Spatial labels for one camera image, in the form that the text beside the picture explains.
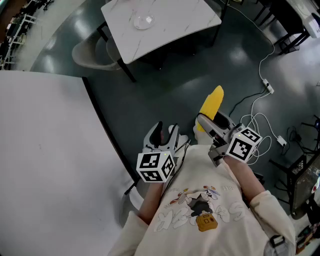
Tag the white box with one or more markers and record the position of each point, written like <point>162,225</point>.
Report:
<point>313,26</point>

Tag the grey upholstered chair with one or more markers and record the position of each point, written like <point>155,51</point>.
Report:
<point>85,57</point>

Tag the person's right forearm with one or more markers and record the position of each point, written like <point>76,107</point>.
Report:
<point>242,180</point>

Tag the black frame table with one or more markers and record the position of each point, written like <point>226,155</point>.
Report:
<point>287,22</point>

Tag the metal shelving rack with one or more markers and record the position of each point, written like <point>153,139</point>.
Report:
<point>17,32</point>

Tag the yellow corn cob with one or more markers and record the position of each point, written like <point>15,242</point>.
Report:
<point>212,102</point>

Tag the person's left forearm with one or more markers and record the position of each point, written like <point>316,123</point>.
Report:
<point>152,200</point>

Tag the white marble table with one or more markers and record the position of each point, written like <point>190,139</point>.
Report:
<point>170,27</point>

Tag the white shoe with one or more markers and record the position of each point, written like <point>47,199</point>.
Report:
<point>200,137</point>
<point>184,138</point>

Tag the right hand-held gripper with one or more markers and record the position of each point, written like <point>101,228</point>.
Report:
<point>241,147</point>

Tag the white power adapter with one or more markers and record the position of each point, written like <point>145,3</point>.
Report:
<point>281,140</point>

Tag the large plain white table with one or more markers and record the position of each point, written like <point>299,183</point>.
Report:
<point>50,150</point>

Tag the white power strip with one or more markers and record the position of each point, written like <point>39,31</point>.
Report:
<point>268,86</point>

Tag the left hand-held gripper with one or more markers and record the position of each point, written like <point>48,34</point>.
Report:
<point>150,165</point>

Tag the cream printed sweatshirt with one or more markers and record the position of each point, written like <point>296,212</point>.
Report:
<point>200,175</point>

